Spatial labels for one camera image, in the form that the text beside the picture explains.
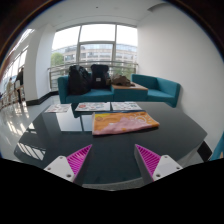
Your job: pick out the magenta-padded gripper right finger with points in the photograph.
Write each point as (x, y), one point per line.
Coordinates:
(165, 165)

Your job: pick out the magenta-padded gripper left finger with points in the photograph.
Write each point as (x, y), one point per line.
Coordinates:
(58, 166)

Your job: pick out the orange pink printed towel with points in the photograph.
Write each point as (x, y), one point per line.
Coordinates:
(123, 123)

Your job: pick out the teal chair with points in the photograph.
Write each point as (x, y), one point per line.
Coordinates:
(218, 148)

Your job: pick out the small white sticker sheet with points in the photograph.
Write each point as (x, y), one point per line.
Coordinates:
(58, 108)

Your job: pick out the wide white sticker sheet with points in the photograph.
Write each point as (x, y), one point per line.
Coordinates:
(92, 106)

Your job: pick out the teal armchair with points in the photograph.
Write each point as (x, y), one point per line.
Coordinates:
(161, 90)

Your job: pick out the teal wood-topped side table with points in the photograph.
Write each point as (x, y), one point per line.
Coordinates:
(130, 93)

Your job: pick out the large black backpack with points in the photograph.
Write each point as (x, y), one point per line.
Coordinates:
(79, 80)

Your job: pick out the person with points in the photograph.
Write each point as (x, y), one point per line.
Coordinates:
(9, 86)
(20, 78)

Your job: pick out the brown crumpled jacket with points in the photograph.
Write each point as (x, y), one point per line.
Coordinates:
(122, 80)

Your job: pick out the metal balcony railing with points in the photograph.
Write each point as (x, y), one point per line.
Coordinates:
(60, 68)

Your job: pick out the black backpack with label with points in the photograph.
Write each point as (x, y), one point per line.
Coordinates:
(100, 76)

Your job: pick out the large grey-framed window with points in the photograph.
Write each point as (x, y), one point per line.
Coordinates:
(96, 43)

